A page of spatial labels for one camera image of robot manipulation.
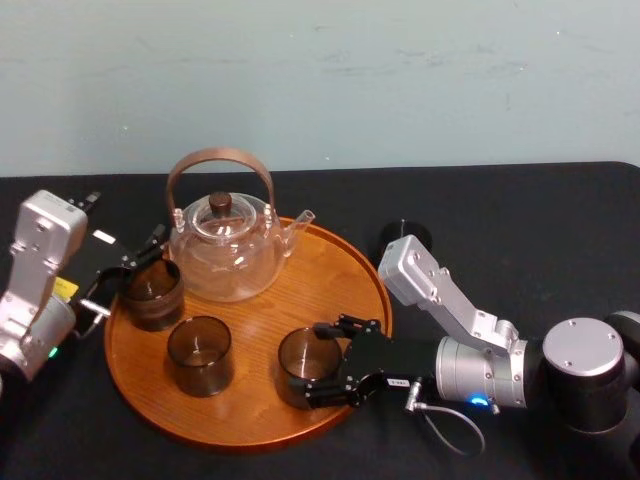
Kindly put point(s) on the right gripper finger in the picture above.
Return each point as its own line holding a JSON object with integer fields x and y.
{"x": 350, "y": 326}
{"x": 335, "y": 392}

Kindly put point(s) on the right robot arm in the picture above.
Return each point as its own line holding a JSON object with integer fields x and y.
{"x": 500, "y": 360}

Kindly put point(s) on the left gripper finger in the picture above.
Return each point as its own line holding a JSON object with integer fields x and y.
{"x": 107, "y": 280}
{"x": 147, "y": 250}

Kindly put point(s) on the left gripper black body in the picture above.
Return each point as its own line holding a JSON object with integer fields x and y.
{"x": 97, "y": 260}

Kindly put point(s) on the black table cloth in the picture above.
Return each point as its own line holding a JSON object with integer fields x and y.
{"x": 525, "y": 240}

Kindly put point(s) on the round wooden tray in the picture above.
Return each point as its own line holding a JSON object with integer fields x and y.
{"x": 260, "y": 420}

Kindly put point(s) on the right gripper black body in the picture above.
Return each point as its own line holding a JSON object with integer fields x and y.
{"x": 385, "y": 362}

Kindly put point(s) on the smoky glass cup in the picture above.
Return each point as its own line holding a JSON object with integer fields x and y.
{"x": 305, "y": 360}
{"x": 155, "y": 305}
{"x": 200, "y": 370}

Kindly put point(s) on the glass lid with brown knob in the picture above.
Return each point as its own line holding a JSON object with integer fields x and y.
{"x": 219, "y": 204}

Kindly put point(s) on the black cylindrical cup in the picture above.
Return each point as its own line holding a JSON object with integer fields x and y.
{"x": 407, "y": 231}

